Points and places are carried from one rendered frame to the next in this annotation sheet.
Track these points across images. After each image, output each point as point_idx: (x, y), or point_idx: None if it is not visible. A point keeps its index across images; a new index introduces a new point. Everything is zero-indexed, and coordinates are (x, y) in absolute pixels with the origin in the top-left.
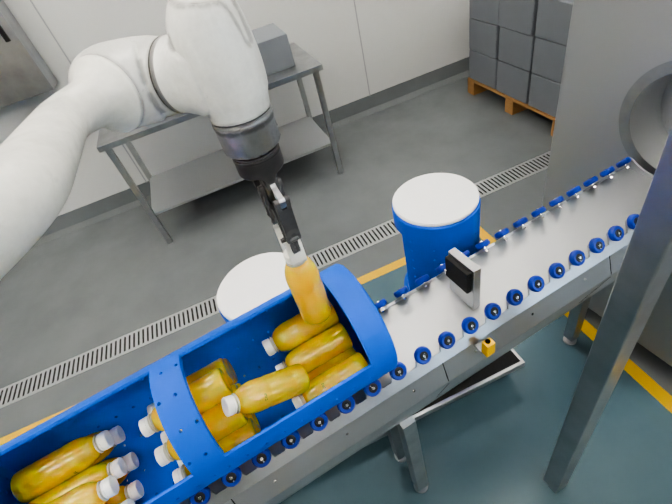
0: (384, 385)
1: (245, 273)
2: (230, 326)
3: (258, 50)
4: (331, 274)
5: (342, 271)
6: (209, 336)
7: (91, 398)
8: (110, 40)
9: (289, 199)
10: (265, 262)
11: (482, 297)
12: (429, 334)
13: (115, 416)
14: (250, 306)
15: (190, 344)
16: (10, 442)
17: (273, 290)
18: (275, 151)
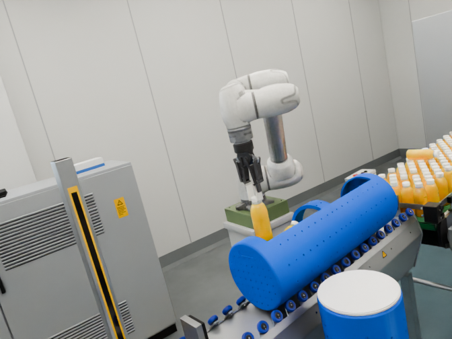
0: (250, 303)
1: (381, 291)
2: (304, 219)
3: (220, 110)
4: (259, 242)
5: (252, 243)
6: (312, 215)
7: (350, 196)
8: (270, 85)
9: (233, 159)
10: (370, 302)
11: None
12: (227, 331)
13: (372, 226)
14: (350, 278)
15: (321, 213)
16: (369, 184)
17: (341, 288)
18: (233, 144)
